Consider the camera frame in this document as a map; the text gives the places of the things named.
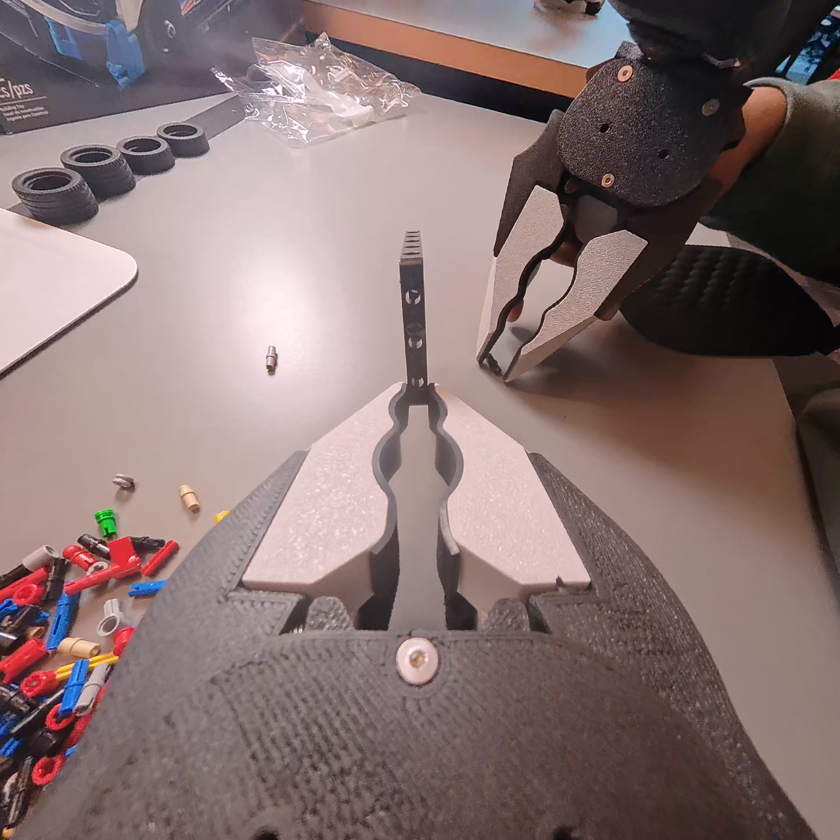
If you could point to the pile of lego pieces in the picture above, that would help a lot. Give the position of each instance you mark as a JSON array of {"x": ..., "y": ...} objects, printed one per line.
[{"x": 39, "y": 656}]

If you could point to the empty clear plastic bag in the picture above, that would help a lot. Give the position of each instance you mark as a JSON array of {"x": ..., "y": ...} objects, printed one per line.
[{"x": 315, "y": 92}]

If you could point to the black and white device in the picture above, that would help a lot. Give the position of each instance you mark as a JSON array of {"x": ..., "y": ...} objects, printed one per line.
[{"x": 568, "y": 5}]

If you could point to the black lego frame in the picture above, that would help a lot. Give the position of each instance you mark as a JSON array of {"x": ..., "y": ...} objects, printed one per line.
[{"x": 413, "y": 315}]

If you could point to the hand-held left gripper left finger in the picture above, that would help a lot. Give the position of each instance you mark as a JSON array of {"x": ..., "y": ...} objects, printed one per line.
[{"x": 321, "y": 518}]

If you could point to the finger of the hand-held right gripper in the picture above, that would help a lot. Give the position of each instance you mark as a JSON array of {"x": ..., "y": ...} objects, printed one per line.
[
  {"x": 590, "y": 282},
  {"x": 518, "y": 249}
]

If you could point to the wood edged background desk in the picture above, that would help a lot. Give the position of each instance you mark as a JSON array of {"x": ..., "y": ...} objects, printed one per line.
[{"x": 459, "y": 33}]

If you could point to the grey lego pin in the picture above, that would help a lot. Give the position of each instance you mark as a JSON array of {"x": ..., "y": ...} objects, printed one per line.
[{"x": 271, "y": 360}]

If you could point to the white book stand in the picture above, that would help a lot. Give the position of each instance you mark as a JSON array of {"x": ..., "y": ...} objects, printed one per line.
[{"x": 52, "y": 289}]

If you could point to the black rubber tire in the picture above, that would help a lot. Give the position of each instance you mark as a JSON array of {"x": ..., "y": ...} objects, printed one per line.
[
  {"x": 145, "y": 159},
  {"x": 52, "y": 200},
  {"x": 98, "y": 174},
  {"x": 184, "y": 143}
]

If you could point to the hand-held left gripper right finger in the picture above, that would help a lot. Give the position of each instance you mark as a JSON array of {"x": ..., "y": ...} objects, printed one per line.
[{"x": 512, "y": 518}]

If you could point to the lego set box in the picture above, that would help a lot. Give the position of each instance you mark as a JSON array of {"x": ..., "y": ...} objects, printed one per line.
[{"x": 65, "y": 85}]

